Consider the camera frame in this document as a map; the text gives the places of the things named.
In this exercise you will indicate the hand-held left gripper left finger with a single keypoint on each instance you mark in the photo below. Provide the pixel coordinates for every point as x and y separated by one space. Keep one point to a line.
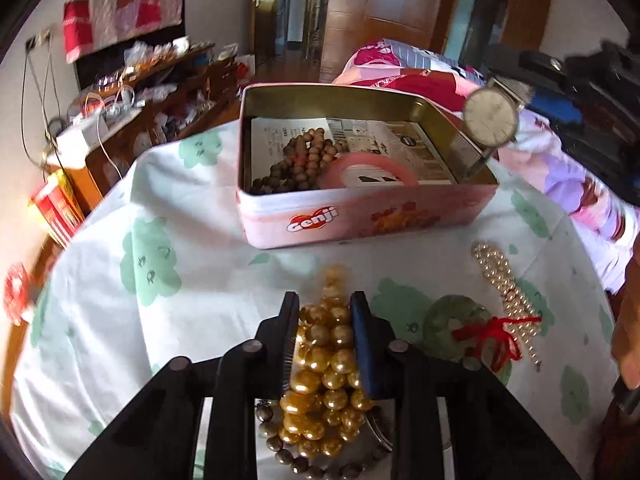
280 332

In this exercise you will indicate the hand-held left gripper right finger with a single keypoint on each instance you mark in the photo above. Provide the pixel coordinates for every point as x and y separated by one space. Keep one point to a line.
361 345

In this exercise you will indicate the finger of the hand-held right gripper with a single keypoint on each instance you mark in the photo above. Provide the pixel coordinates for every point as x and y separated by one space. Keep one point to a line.
520 62
550 105

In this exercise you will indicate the silver wristwatch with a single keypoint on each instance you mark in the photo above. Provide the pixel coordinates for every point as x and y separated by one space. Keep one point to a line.
490 117

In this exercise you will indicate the silver metal bangle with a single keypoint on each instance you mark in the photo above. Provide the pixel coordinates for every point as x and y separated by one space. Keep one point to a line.
380 432

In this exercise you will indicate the pink tin box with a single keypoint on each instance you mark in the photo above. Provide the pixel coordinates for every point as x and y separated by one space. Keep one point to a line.
310 220

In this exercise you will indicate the pink bangle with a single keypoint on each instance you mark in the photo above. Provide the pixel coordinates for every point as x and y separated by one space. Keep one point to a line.
350 161

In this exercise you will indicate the pink red patchwork quilt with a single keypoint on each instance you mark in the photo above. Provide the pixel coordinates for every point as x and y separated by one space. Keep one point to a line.
430 85

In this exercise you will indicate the white green printed tablecloth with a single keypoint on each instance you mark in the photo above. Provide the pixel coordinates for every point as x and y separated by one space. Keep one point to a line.
175 360

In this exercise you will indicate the wooden wardrobe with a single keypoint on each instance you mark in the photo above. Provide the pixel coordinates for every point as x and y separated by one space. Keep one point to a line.
395 15

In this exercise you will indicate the printed paper sheet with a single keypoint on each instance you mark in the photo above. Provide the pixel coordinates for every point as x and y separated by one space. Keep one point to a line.
380 140

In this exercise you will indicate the wooden television cabinet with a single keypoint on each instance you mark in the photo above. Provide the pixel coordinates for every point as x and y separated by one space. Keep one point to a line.
165 105

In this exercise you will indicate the red yellow box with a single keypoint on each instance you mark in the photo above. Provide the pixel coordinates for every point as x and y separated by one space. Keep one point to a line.
55 210

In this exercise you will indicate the wooden door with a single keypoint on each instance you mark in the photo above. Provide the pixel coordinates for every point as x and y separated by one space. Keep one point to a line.
265 5

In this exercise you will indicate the red round ornament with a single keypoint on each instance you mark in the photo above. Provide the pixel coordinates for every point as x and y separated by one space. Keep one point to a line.
17 292

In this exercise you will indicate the white box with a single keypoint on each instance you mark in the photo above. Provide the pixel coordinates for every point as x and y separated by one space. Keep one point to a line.
85 135

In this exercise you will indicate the black television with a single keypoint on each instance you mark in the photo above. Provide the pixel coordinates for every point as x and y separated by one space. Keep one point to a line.
100 67

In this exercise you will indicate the red white patchwork cloth cover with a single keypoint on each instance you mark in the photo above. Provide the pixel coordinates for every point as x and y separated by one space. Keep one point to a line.
125 10

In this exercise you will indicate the wall socket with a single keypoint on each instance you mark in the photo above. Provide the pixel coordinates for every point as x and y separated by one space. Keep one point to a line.
39 40

